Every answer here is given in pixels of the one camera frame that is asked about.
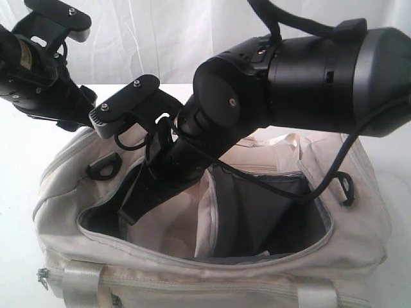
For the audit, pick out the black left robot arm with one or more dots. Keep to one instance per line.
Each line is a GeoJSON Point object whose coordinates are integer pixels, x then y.
{"type": "Point", "coordinates": [31, 56]}

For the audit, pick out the white backdrop curtain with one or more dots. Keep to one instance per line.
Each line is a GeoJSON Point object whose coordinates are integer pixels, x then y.
{"type": "Point", "coordinates": [170, 39]}

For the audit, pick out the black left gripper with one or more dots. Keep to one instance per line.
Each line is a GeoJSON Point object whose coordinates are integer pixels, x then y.
{"type": "Point", "coordinates": [62, 102]}

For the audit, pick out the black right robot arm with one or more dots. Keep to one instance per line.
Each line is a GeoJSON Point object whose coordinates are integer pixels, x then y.
{"type": "Point", "coordinates": [355, 81]}

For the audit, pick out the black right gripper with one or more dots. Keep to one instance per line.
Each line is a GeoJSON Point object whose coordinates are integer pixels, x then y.
{"type": "Point", "coordinates": [171, 166]}

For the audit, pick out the cream fabric duffel bag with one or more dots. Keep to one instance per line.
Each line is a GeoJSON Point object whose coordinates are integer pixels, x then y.
{"type": "Point", "coordinates": [224, 242]}

